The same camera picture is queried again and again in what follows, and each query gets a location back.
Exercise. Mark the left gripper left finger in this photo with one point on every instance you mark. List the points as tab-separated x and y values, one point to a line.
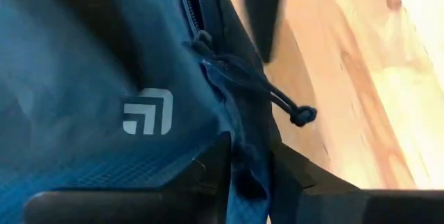
138	206

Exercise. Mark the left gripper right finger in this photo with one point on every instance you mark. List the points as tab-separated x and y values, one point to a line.
347	206

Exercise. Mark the navy blue backpack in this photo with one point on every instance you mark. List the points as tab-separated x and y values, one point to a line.
86	78

